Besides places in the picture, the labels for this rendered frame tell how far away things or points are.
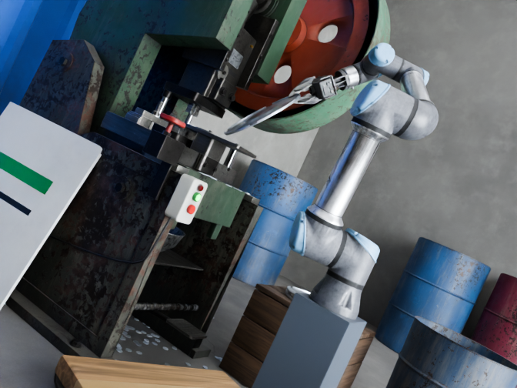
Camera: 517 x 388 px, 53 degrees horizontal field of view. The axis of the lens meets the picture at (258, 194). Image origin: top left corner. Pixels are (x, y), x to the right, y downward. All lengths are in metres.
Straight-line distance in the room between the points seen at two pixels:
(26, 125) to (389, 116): 1.26
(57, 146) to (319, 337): 1.07
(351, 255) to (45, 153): 1.08
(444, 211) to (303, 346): 3.51
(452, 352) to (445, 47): 3.81
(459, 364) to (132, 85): 1.51
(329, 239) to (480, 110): 3.75
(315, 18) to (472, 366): 1.47
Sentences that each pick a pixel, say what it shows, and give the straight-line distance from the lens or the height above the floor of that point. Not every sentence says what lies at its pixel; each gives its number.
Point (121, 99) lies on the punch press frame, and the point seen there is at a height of 0.76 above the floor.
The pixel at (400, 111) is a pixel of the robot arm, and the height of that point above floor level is 1.02.
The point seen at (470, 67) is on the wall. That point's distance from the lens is 5.27.
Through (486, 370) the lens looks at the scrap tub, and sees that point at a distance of 2.04.
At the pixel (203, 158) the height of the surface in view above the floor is 0.69.
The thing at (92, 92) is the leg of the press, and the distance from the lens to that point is 1.93.
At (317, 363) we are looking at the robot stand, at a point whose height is 0.31.
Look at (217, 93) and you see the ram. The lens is 1.85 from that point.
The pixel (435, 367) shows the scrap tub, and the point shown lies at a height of 0.37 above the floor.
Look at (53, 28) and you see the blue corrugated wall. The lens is 2.88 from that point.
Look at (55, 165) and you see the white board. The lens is 1.87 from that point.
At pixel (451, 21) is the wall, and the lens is 5.51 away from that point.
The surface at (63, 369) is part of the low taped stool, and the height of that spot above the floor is 0.32.
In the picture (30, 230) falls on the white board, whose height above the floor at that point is 0.25.
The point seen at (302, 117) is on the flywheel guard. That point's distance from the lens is 2.09.
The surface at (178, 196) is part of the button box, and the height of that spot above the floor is 0.56.
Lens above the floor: 0.67
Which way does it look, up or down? level
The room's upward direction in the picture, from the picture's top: 25 degrees clockwise
